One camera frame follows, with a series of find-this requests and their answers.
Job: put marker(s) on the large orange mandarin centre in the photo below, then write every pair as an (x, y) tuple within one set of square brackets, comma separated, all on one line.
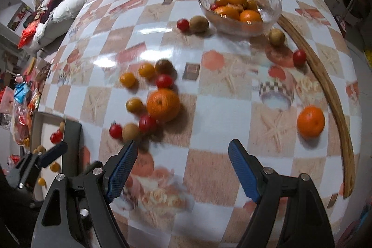
[(163, 105)]

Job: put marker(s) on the longan by stick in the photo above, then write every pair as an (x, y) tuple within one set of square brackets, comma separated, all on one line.
[(276, 37)]

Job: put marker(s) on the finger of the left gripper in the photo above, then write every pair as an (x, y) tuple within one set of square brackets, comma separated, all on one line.
[(45, 159)]

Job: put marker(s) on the longan near bowl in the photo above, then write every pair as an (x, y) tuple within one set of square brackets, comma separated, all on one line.
[(198, 24)]

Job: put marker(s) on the yellow cherry tomato cluster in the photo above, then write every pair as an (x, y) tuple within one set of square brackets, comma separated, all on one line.
[(134, 106)]

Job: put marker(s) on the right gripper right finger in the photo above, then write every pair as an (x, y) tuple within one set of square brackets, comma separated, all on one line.
[(306, 223)]

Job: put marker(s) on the red cherry tomato cluster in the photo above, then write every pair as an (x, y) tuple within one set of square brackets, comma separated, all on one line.
[(148, 124)]

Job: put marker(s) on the brown longan in cluster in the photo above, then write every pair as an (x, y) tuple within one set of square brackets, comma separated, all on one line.
[(130, 132)]

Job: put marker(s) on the red cherry tomato upper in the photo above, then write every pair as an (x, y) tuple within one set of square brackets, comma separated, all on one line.
[(164, 81)]

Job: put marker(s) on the red tomato by stick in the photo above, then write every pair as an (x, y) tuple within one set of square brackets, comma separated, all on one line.
[(299, 58)]

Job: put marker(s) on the orange mandarin near stick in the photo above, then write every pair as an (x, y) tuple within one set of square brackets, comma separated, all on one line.
[(311, 122)]

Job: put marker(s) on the mandarins in bowl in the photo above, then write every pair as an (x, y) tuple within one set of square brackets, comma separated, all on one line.
[(246, 11)]

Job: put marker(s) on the shallow white cardboard box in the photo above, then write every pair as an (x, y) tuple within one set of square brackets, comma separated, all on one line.
[(43, 125)]

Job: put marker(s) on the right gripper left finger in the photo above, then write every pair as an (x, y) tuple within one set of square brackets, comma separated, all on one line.
[(75, 207)]

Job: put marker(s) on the red cherry tomato front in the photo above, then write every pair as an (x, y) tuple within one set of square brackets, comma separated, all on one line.
[(115, 131)]

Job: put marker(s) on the clear glass fruit bowl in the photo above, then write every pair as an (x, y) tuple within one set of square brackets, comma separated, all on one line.
[(270, 10)]

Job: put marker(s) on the yellow cherry tomato upper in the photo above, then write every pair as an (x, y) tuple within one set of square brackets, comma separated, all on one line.
[(127, 79)]

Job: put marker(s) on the brown longan by tomato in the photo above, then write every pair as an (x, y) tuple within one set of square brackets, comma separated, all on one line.
[(39, 150)]

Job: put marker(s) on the pile of snack packages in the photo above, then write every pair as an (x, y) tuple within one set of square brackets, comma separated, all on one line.
[(20, 96)]

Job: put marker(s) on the dark brown cherry tomato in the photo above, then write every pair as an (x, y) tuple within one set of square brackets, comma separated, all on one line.
[(164, 66)]

